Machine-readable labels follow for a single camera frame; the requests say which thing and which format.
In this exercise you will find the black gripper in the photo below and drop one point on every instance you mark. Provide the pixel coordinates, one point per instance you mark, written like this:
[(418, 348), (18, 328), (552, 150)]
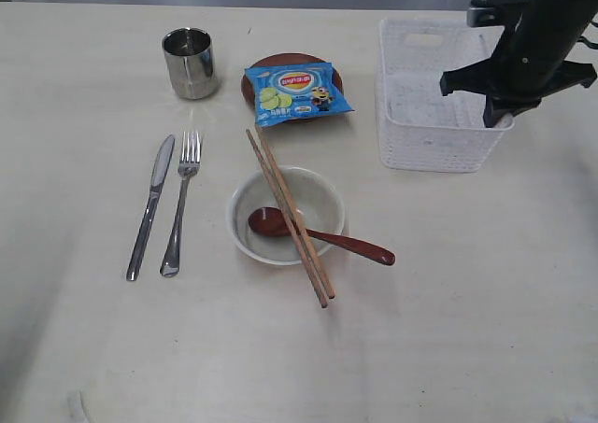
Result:
[(529, 61)]

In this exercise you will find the dark red wooden spoon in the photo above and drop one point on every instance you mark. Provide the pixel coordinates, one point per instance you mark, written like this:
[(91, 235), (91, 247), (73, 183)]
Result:
[(269, 221)]

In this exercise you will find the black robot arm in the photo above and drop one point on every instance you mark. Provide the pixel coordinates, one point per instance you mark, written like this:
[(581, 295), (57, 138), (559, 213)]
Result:
[(530, 60)]

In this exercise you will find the blue chips bag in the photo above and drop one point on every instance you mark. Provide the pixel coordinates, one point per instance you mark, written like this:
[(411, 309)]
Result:
[(299, 91)]

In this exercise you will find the silver table knife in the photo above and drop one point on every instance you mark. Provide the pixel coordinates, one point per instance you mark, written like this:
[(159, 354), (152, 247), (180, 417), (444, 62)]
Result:
[(159, 172)]

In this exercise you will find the white speckled ceramic bowl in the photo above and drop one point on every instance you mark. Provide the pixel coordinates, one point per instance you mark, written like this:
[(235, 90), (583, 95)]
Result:
[(317, 201)]

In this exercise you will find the white perforated plastic basket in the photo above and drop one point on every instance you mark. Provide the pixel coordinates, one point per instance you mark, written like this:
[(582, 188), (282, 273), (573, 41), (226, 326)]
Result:
[(418, 128)]

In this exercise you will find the silver fork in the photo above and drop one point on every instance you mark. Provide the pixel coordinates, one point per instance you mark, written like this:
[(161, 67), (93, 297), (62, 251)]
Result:
[(188, 166)]

